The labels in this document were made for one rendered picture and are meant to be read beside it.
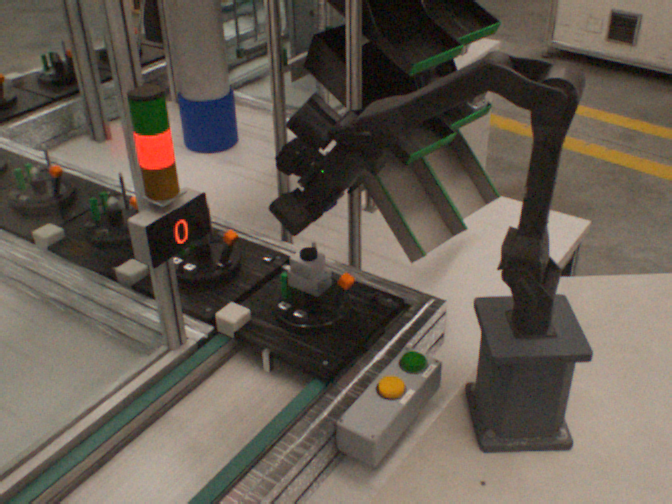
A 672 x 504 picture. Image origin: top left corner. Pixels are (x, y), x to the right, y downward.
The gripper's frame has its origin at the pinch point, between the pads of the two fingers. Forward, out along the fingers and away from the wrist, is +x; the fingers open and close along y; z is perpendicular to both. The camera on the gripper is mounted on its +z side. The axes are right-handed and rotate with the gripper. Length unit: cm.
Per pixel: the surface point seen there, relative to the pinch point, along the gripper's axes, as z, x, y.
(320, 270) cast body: -8.9, 7.3, -0.3
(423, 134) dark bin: -3.0, -5.9, -29.4
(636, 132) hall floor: -62, 107, -326
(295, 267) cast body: -5.7, 8.5, 2.4
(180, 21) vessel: 64, 44, -54
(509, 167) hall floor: -28, 132, -251
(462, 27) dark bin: 6.6, -18.4, -42.8
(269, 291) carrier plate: -5.1, 21.7, -0.2
